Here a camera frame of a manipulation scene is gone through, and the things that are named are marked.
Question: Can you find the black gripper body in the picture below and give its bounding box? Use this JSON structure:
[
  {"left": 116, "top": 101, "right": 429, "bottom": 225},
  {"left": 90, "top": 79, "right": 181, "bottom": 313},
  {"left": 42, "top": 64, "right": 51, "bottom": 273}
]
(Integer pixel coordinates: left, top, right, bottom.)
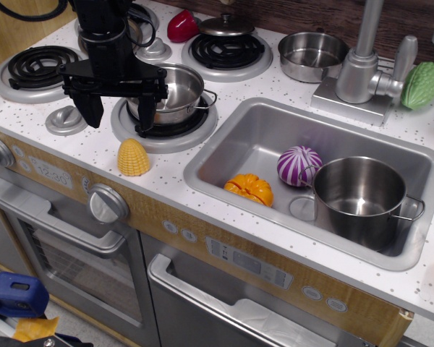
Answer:
[{"left": 56, "top": 63, "right": 168, "bottom": 100}]

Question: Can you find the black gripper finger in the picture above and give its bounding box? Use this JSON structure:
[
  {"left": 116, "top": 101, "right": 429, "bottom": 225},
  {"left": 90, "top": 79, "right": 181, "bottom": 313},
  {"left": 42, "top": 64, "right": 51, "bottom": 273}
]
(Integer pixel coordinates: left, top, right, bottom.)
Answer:
[
  {"left": 136, "top": 95, "right": 156, "bottom": 137},
  {"left": 70, "top": 90, "right": 103, "bottom": 128}
]

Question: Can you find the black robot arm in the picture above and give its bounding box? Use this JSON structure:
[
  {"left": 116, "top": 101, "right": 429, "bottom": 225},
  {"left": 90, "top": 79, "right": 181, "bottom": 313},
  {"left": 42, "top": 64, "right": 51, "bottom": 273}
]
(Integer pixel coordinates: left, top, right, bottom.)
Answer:
[{"left": 57, "top": 1, "right": 168, "bottom": 137}]

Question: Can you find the grey stove knob front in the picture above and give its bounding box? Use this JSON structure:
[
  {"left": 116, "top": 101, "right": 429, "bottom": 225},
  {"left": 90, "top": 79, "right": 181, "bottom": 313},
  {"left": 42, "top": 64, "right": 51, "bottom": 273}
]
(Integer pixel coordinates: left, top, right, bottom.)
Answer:
[{"left": 46, "top": 106, "right": 88, "bottom": 136}]

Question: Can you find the grey stove knob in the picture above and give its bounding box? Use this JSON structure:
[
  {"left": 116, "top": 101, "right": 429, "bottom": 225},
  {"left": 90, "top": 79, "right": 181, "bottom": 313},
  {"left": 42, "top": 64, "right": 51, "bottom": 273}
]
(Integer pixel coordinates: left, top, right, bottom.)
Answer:
[
  {"left": 135, "top": 38, "right": 172, "bottom": 64},
  {"left": 46, "top": 106, "right": 88, "bottom": 136}
]

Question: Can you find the front right stove burner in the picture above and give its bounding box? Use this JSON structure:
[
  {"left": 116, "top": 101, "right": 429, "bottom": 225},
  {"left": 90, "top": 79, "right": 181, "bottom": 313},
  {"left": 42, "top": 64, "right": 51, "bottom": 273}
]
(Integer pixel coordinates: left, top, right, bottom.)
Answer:
[{"left": 111, "top": 90, "right": 218, "bottom": 154}]

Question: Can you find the stove burner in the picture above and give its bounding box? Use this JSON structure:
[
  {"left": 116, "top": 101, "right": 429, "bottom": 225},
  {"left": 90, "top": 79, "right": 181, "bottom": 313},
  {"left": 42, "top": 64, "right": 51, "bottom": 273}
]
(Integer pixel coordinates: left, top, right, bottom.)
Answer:
[
  {"left": 0, "top": 46, "right": 87, "bottom": 104},
  {"left": 111, "top": 90, "right": 218, "bottom": 154},
  {"left": 181, "top": 34, "right": 273, "bottom": 83},
  {"left": 70, "top": 1, "right": 157, "bottom": 56}
]

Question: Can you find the small steel pan on stove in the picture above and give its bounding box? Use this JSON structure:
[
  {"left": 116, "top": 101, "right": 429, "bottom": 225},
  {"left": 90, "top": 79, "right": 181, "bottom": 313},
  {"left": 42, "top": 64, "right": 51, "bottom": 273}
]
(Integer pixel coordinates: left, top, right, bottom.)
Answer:
[{"left": 125, "top": 63, "right": 218, "bottom": 126}]

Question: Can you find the grey stove knob back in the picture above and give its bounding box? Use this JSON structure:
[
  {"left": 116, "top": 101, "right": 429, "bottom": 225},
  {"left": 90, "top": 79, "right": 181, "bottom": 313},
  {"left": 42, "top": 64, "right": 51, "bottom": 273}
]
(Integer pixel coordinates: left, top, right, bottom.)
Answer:
[{"left": 135, "top": 38, "right": 172, "bottom": 64}]

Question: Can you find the yellow toy corn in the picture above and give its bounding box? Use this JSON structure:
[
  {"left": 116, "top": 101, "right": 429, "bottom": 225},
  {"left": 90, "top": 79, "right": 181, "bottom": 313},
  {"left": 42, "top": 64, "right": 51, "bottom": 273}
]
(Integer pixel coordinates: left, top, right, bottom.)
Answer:
[{"left": 117, "top": 138, "right": 150, "bottom": 176}]

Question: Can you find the front left stove burner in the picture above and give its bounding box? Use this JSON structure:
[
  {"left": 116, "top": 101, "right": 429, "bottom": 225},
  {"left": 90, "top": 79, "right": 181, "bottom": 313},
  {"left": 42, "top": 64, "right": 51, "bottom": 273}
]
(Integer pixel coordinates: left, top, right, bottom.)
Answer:
[{"left": 0, "top": 46, "right": 87, "bottom": 104}]

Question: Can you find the back left stove burner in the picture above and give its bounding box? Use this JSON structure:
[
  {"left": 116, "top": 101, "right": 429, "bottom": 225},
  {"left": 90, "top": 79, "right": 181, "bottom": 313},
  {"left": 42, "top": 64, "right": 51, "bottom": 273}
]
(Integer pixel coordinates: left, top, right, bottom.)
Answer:
[{"left": 70, "top": 1, "right": 157, "bottom": 56}]

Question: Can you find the back right stove burner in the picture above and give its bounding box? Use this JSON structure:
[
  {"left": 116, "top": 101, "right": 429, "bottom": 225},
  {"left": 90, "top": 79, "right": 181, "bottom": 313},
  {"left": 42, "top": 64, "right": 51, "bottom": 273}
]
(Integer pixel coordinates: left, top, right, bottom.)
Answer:
[{"left": 181, "top": 34, "right": 273, "bottom": 83}]

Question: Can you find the oven clock display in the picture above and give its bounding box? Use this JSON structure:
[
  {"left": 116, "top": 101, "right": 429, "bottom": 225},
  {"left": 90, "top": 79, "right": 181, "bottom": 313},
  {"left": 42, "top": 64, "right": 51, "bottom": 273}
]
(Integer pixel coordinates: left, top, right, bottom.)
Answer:
[{"left": 29, "top": 156, "right": 73, "bottom": 189}]

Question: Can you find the red toy pepper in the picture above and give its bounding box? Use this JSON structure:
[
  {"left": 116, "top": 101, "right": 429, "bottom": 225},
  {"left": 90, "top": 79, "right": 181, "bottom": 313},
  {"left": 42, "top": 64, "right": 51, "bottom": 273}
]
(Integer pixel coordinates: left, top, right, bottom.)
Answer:
[{"left": 167, "top": 9, "right": 200, "bottom": 43}]

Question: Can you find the silver oven knob right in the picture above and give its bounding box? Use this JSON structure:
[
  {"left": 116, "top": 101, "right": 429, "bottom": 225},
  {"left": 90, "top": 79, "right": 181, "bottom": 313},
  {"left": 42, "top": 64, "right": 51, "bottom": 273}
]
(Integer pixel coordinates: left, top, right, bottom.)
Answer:
[{"left": 87, "top": 184, "right": 129, "bottom": 224}]

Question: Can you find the steel pot lid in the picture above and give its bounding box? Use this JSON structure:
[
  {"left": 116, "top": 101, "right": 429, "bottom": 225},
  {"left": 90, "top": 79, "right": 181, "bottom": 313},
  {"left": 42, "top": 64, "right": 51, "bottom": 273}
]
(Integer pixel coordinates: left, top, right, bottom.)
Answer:
[{"left": 198, "top": 13, "right": 255, "bottom": 37}]

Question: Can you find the orange toy pumpkin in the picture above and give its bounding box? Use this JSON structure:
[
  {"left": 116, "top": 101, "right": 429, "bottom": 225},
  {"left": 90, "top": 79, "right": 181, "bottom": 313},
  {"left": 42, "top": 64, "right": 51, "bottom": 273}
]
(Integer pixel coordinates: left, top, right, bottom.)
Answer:
[{"left": 224, "top": 173, "right": 274, "bottom": 207}]

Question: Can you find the purple white toy onion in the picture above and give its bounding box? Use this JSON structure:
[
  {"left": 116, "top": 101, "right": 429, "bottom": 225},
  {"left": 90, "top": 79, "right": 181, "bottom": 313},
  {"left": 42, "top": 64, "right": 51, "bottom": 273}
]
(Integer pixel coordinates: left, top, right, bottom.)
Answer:
[{"left": 276, "top": 145, "right": 323, "bottom": 187}]

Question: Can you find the steel pot behind sink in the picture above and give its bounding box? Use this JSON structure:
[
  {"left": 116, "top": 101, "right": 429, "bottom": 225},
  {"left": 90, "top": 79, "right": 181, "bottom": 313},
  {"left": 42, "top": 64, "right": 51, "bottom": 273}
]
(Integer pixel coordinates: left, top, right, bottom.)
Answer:
[{"left": 278, "top": 32, "right": 350, "bottom": 83}]

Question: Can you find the dishwasher control panel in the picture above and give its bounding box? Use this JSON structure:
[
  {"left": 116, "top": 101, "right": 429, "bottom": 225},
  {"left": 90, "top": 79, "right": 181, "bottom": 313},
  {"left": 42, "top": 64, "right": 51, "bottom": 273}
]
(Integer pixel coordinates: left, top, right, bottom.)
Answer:
[{"left": 205, "top": 236, "right": 294, "bottom": 290}]

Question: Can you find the blue clamp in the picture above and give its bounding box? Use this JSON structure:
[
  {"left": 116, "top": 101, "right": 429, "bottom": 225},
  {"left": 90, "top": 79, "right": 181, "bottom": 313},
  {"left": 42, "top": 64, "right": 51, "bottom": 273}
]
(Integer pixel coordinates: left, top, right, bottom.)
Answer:
[{"left": 0, "top": 272, "right": 49, "bottom": 318}]

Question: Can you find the silver sink basin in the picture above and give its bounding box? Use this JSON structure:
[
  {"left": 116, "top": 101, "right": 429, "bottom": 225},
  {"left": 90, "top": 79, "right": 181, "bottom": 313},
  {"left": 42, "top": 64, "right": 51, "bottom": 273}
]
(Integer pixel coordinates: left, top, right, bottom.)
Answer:
[{"left": 184, "top": 98, "right": 434, "bottom": 271}]

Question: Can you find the silver toy faucet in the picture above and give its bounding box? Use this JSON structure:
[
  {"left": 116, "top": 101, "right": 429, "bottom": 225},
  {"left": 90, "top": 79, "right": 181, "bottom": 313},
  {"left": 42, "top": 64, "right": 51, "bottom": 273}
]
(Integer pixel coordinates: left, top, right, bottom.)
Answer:
[{"left": 311, "top": 1, "right": 418, "bottom": 127}]

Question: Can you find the large steel pot in sink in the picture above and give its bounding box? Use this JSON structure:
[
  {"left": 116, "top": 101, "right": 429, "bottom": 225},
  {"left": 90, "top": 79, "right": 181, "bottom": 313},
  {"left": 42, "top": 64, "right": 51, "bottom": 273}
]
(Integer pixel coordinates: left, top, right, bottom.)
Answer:
[{"left": 298, "top": 156, "right": 425, "bottom": 251}]

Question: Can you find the green toy bitter gourd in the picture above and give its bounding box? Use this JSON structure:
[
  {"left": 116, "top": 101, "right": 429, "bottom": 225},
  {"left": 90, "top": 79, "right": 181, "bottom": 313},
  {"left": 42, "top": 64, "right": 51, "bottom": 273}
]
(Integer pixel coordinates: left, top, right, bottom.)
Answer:
[{"left": 400, "top": 61, "right": 434, "bottom": 110}]

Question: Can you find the black cable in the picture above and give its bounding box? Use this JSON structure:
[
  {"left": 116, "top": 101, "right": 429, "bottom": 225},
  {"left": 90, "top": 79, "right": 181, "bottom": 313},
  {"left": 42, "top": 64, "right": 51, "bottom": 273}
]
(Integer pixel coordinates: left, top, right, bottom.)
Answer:
[{"left": 0, "top": 0, "right": 70, "bottom": 21}]

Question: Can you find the oven door with handle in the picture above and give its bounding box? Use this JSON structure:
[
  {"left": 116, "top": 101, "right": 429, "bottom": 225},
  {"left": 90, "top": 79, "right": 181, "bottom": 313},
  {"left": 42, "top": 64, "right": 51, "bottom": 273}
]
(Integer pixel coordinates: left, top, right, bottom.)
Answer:
[{"left": 0, "top": 178, "right": 160, "bottom": 346}]

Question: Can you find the dishwasher door with handle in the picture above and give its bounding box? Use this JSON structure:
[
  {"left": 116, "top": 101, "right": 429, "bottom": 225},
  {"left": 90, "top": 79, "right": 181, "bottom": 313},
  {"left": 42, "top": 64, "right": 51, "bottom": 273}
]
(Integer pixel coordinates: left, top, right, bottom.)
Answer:
[{"left": 141, "top": 234, "right": 371, "bottom": 346}]

